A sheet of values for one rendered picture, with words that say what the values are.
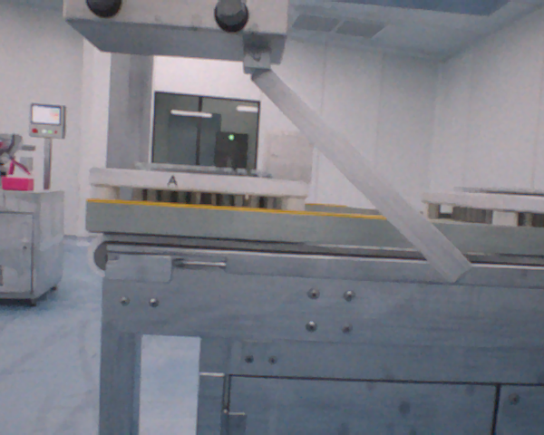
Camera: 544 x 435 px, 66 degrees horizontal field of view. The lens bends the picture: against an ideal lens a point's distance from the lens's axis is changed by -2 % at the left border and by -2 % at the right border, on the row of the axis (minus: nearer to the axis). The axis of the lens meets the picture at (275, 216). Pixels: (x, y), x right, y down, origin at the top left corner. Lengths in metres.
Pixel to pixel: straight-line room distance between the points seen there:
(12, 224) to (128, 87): 2.44
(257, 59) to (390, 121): 5.99
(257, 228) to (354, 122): 5.80
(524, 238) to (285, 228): 0.27
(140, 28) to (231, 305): 0.30
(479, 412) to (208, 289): 0.39
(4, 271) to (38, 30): 3.77
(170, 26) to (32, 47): 5.85
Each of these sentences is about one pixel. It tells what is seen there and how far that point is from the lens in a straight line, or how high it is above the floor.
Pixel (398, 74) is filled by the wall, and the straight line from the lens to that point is 6.62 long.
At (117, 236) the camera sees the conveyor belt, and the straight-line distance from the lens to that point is 0.50.
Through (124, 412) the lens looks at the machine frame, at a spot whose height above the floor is 0.47.
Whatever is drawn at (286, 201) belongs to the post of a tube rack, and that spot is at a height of 0.88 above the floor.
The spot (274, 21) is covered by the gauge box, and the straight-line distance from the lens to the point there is 0.46.
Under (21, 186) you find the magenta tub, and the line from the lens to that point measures 3.15.
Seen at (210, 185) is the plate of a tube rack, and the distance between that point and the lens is 0.48.
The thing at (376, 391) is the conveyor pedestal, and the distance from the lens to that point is 0.60.
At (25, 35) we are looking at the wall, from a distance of 6.35.
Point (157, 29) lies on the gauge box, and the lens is 0.47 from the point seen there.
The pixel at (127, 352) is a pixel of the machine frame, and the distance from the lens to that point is 0.84.
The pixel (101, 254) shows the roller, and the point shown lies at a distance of 0.51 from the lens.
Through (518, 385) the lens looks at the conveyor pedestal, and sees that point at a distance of 0.67.
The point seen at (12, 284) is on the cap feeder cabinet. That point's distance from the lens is 3.23.
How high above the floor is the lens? 0.90
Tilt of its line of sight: 4 degrees down
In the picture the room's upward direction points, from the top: 4 degrees clockwise
